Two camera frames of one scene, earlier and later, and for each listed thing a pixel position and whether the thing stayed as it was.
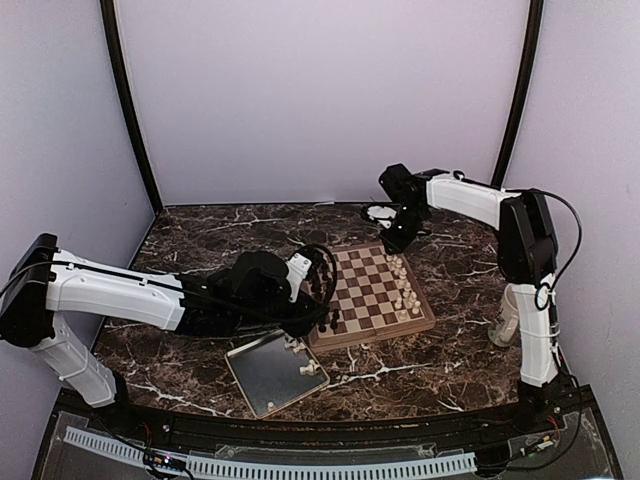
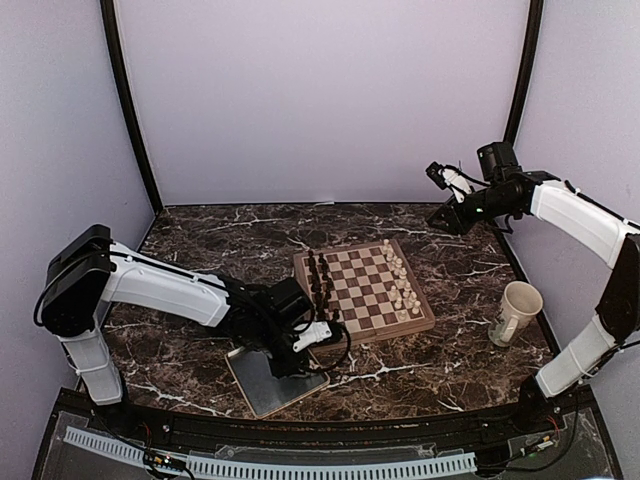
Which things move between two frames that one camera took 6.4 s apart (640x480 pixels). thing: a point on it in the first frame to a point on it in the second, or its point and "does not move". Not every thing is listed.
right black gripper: (398, 243) to (459, 224)
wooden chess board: (376, 298) does not move
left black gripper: (305, 320) to (284, 369)
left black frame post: (126, 85) does not move
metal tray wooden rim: (274, 371) does not move
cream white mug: (504, 328) does not move
